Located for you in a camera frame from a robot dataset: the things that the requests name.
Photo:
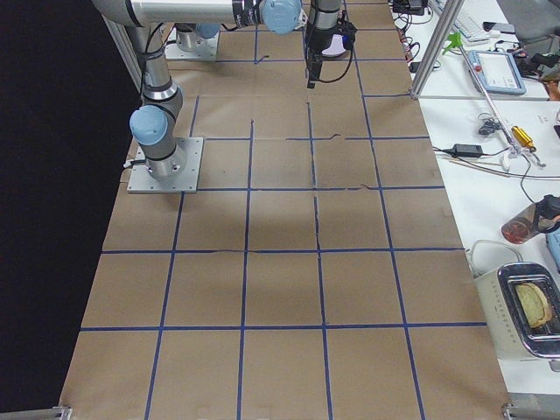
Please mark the black power adapter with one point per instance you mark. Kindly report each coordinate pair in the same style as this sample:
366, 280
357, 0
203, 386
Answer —
460, 150

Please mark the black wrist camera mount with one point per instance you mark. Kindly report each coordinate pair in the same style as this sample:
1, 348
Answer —
347, 31

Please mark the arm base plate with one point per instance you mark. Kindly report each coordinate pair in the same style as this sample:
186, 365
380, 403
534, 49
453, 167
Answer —
178, 173
206, 52

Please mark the aluminium frame post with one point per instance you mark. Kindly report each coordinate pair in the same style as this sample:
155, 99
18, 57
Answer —
442, 30

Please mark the green reacher grabber tool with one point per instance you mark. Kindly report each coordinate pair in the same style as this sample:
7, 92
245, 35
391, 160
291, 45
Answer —
516, 147

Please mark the brown paper table cover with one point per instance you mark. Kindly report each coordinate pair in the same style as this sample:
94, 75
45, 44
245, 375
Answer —
317, 273

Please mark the blue teach pendant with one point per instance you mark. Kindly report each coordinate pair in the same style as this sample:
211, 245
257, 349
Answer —
497, 72

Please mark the cream toaster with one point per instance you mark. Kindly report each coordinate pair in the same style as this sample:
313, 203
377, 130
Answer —
512, 337

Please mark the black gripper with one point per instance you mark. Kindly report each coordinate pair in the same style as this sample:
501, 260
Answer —
315, 43

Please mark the lilac plate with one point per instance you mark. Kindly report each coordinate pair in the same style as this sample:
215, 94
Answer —
336, 49

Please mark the bread slice in toaster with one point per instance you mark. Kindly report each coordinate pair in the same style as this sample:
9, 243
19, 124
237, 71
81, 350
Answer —
534, 303

